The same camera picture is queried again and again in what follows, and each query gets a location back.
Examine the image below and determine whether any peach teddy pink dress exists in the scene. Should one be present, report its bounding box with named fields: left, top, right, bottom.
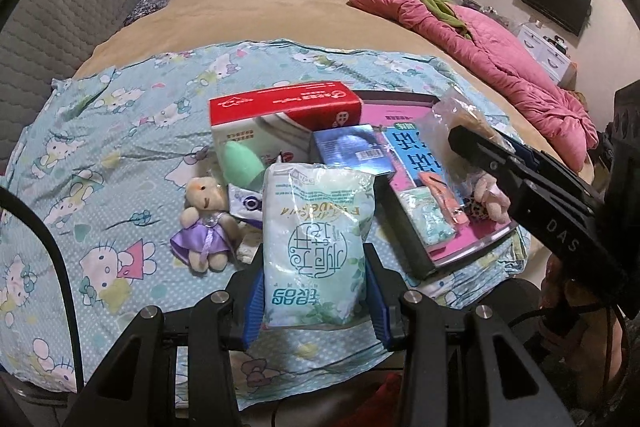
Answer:
left=473, top=173, right=511, bottom=225

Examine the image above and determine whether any clear plastic bag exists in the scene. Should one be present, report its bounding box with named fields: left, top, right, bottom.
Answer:
left=414, top=88, right=512, bottom=197

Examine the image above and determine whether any white green tissue pack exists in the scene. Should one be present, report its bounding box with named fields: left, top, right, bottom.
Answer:
left=262, top=162, right=375, bottom=329

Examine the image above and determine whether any leopard print scrunchie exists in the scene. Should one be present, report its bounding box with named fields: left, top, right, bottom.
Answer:
left=463, top=198, right=489, bottom=222

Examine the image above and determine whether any teddy bear purple dress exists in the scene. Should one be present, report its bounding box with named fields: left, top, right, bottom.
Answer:
left=170, top=176, right=240, bottom=273

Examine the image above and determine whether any pink book tray box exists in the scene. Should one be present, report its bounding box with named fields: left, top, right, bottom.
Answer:
left=356, top=90, right=516, bottom=280

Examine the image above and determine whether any white blue small sachet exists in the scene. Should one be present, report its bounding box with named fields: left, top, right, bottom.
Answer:
left=228, top=183, right=262, bottom=230

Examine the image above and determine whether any small green tissue pack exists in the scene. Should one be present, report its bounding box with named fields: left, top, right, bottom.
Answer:
left=398, top=187, right=456, bottom=248

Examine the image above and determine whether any pink quilt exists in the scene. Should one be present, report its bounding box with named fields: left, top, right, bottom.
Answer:
left=349, top=0, right=598, bottom=173

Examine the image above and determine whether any white drawer cabinet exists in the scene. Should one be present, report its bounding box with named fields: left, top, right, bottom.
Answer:
left=515, top=24, right=577, bottom=88

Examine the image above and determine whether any green makeup sponge egg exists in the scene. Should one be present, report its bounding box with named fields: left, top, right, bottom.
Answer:
left=220, top=141, right=266, bottom=190

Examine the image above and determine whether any dark blue box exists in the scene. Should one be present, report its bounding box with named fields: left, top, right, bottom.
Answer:
left=311, top=124, right=395, bottom=178

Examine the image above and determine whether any green cloth on quilt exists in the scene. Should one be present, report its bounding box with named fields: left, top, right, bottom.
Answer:
left=420, top=0, right=473, bottom=40

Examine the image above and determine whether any red white tissue box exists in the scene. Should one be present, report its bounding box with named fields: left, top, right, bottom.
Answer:
left=209, top=81, right=362, bottom=166

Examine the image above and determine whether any blue hello kitty sheet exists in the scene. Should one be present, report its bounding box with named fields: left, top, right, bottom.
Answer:
left=1, top=40, right=510, bottom=391

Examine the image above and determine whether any tan bed cover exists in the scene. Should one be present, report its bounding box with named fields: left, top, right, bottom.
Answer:
left=71, top=0, right=597, bottom=188

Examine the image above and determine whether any grey quilted headboard cushion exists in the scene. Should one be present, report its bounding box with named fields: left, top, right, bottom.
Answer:
left=1, top=0, right=140, bottom=167

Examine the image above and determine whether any black cable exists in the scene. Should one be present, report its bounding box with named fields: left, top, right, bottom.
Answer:
left=0, top=185, right=86, bottom=396

